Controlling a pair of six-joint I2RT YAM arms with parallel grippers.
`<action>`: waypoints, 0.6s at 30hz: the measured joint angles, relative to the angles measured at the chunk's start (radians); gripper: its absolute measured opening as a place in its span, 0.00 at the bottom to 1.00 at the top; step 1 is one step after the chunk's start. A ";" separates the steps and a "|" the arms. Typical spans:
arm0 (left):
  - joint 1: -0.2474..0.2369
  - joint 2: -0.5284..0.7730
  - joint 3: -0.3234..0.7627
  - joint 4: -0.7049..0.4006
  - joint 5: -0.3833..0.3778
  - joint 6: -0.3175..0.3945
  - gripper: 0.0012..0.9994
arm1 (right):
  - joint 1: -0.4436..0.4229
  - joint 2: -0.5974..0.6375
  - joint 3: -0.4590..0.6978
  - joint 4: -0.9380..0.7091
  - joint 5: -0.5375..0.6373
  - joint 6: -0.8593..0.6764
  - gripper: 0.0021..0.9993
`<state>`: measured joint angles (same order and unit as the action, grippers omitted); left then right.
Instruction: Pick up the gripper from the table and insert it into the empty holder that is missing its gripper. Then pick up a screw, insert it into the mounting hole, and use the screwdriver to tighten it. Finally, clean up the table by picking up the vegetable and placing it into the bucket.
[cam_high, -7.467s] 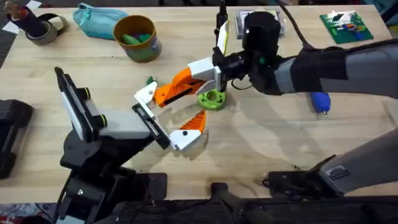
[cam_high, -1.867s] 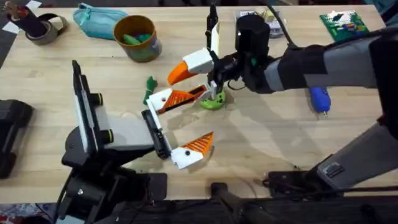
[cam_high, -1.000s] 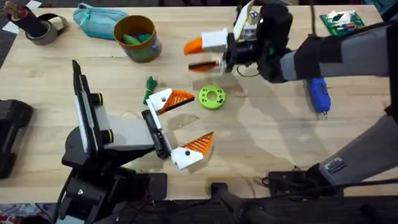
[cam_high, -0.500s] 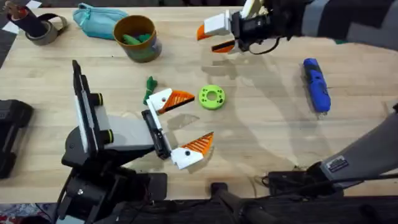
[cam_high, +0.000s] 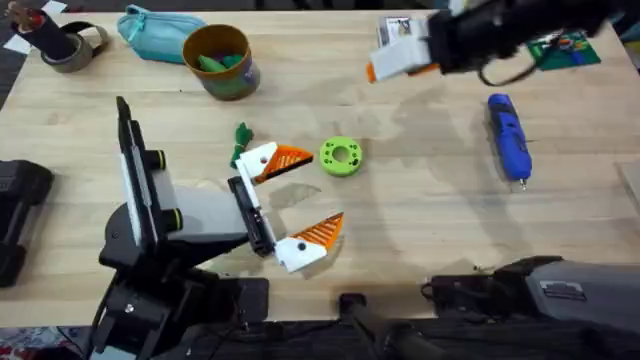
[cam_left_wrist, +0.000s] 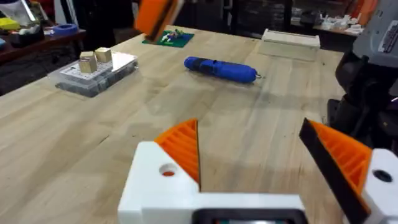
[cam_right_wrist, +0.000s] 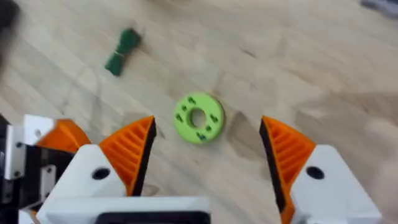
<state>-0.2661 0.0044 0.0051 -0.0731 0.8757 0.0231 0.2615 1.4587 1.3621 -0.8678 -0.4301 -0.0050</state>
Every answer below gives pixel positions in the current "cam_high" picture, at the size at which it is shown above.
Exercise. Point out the brown tub with green toys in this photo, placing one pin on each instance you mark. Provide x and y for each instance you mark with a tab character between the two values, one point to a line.
220	60

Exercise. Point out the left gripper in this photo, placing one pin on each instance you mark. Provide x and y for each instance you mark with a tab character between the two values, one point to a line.
210	215

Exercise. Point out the orange ribbed wedge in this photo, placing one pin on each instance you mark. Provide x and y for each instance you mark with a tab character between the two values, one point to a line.
422	70

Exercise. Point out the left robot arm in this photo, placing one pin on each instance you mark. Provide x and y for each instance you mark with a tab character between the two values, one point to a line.
150	310

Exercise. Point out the printed card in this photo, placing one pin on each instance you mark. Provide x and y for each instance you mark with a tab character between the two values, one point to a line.
397	27

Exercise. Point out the black stand pole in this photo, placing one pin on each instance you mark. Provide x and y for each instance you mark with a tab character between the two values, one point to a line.
370	320

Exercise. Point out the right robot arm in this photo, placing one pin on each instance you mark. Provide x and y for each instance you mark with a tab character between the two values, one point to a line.
590	295

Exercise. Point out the teal zip pouch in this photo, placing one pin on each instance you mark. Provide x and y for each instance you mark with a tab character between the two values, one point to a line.
160	35

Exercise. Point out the grey tape roll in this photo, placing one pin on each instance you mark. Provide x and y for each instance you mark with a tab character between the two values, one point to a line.
75	60

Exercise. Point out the white paper sheet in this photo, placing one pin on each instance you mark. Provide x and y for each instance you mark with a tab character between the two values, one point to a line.
15	45
55	6

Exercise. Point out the green disc with holes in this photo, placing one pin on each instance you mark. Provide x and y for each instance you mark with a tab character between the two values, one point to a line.
332	167

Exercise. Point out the green toy vegetable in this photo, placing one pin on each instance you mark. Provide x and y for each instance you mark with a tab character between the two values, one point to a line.
242	135

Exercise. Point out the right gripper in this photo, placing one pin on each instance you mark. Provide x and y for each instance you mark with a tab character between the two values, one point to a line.
465	45

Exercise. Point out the black cylinder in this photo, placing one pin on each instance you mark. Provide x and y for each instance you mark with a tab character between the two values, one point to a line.
47	35

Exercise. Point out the blue electric screwdriver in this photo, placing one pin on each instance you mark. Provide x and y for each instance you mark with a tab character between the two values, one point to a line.
510	140

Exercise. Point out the black machine block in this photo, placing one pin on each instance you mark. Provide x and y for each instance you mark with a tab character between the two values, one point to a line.
22	210

